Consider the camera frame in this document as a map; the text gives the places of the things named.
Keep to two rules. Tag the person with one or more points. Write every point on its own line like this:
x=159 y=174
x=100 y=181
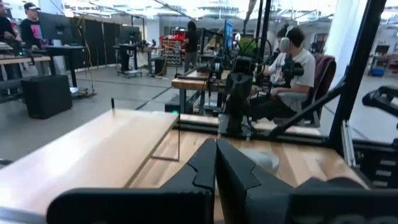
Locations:
x=192 y=46
x=298 y=71
x=31 y=31
x=7 y=31

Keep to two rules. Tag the blue screen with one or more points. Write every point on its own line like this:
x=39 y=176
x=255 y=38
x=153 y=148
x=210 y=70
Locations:
x=228 y=34

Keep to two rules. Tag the black aluminium table frame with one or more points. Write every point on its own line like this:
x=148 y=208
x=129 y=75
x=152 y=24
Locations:
x=357 y=71

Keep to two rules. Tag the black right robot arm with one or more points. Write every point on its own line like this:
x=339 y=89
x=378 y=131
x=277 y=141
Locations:
x=236 y=118

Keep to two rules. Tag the black partition panels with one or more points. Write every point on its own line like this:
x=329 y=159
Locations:
x=93 y=43

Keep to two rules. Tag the black curved bracket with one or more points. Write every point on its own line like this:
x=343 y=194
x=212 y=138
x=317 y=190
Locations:
x=379 y=99

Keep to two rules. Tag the maroon office chair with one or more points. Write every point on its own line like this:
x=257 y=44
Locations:
x=325 y=71

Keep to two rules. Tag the red storage rack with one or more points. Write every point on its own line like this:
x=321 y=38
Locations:
x=171 y=49

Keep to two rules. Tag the wooden workbench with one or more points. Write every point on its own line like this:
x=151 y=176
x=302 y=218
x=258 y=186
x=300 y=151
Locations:
x=186 y=83

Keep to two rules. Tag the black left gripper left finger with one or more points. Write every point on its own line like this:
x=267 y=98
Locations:
x=140 y=208

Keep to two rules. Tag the black monitor on cart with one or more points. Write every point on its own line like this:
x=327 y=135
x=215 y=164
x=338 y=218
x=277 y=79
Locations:
x=130 y=35

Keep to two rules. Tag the black box on floor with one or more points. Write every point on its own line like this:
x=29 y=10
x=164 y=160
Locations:
x=46 y=96

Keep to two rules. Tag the black waste bin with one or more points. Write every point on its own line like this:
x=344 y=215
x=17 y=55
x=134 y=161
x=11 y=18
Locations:
x=160 y=67

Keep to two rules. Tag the black computer monitor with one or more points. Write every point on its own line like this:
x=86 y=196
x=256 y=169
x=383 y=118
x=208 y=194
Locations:
x=56 y=28

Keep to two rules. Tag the grey slide sandal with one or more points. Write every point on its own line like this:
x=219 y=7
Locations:
x=261 y=160

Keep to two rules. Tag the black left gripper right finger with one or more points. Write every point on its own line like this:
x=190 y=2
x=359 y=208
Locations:
x=264 y=205

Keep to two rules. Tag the black standing desk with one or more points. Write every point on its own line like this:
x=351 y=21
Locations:
x=68 y=49

